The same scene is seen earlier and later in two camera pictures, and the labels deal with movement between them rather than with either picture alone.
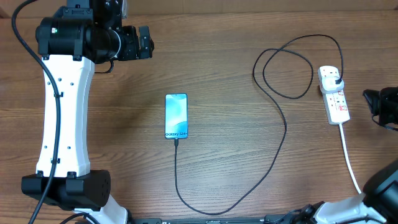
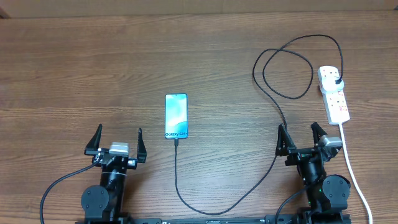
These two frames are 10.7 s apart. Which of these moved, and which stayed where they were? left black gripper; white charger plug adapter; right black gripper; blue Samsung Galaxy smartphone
Moved: right black gripper; left black gripper
Stayed: blue Samsung Galaxy smartphone; white charger plug adapter
